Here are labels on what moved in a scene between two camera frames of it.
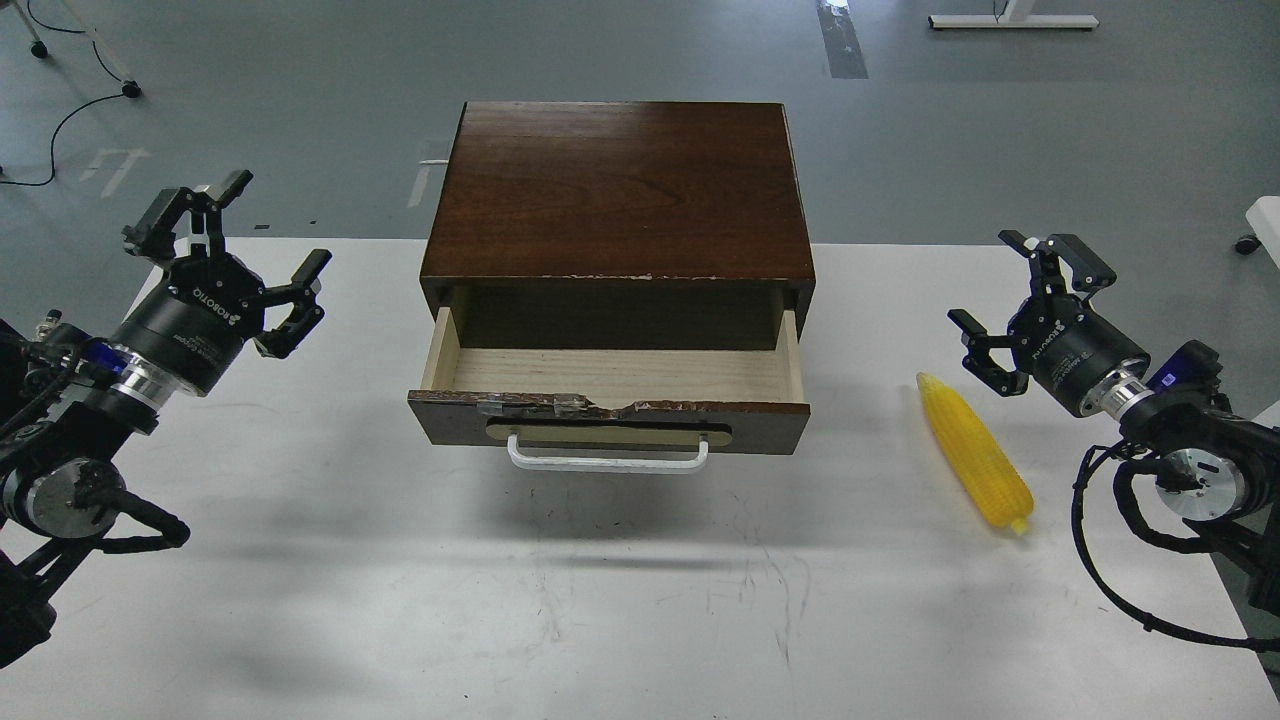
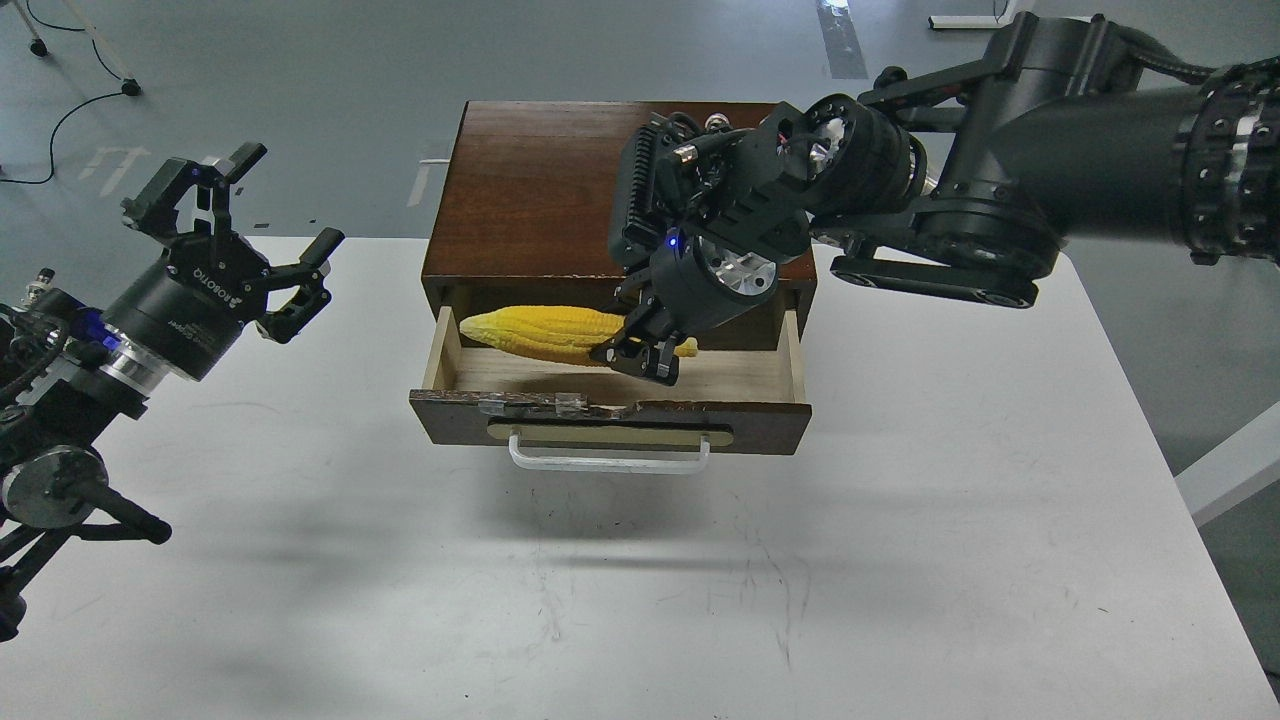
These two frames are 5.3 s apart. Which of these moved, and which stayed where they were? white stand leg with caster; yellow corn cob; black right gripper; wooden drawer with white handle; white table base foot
Moved: black right gripper; yellow corn cob
Stayed: wooden drawer with white handle; white stand leg with caster; white table base foot
